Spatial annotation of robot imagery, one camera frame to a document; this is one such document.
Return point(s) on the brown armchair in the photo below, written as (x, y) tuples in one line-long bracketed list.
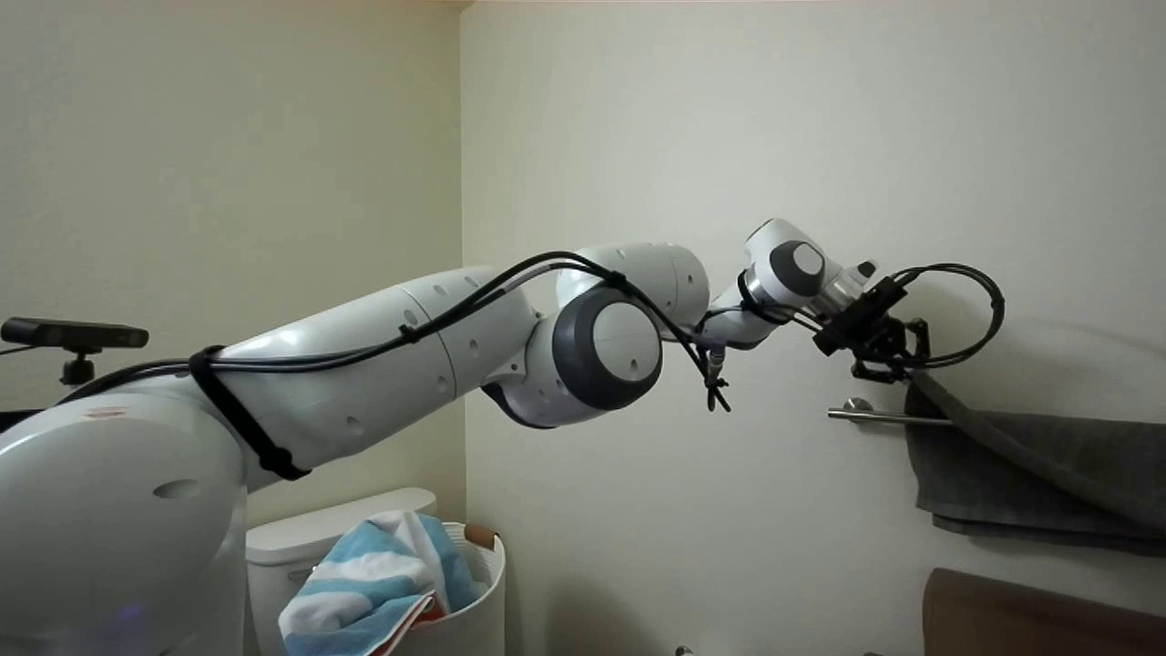
[(1044, 623)]

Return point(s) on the blue white striped towel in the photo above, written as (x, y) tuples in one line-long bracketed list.
[(365, 585)]

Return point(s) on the black camera on stand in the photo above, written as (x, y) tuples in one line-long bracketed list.
[(73, 333)]

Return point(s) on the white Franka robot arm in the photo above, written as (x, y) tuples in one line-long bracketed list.
[(365, 366)]

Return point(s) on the grey towel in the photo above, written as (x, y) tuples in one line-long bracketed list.
[(1058, 474)]

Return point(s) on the chrome towel bar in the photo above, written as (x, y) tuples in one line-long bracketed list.
[(868, 418)]

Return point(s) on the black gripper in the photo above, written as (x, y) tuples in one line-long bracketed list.
[(862, 318)]

